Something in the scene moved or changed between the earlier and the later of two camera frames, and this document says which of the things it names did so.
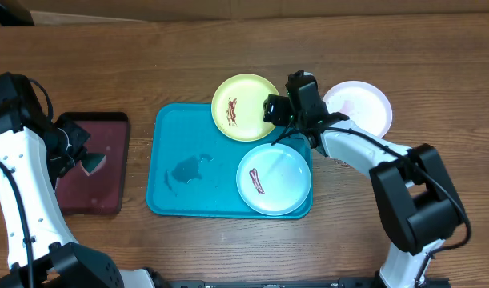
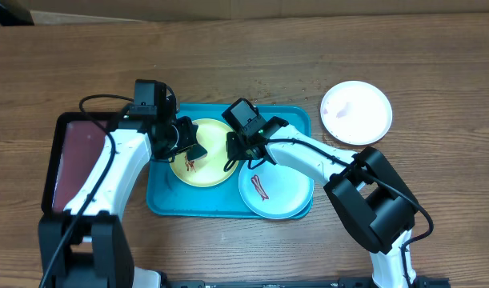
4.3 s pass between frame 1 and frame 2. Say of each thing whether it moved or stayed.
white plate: stayed
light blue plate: stayed
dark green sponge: moved
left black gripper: moved
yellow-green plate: moved
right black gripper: moved
